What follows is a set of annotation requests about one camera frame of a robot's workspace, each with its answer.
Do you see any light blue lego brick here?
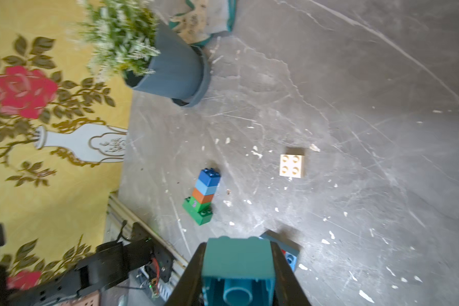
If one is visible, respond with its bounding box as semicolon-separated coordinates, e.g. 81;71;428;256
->
195;179;218;196

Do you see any potted plant grey pot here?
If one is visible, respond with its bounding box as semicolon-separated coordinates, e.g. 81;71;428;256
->
78;0;212;108

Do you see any teal lego brick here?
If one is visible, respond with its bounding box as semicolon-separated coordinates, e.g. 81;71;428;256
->
201;237;276;305

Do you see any long blue lego brick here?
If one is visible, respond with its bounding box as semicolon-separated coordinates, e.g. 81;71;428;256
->
259;229;301;272

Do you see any long green lego brick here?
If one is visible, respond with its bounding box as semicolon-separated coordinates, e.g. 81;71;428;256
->
182;196;213;226

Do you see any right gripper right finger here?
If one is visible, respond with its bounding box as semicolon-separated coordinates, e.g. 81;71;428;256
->
270;242;312;306

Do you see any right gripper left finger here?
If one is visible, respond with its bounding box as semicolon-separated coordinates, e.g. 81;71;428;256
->
165;242;207;306

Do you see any dark blue lego brick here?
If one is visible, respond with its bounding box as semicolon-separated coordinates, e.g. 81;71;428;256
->
198;168;221;187

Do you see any grey teal sponge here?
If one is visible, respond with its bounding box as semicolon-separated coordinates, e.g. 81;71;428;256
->
168;0;237;47

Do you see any aluminium rail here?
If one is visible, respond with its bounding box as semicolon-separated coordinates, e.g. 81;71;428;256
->
103;193;190;306

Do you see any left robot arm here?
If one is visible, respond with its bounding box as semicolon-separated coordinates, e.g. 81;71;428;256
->
0;223;154;305

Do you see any brown lego brick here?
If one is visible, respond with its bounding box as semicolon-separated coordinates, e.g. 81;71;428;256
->
192;188;214;204

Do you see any white lego brick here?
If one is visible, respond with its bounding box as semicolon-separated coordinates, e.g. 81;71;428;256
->
279;154;304;179

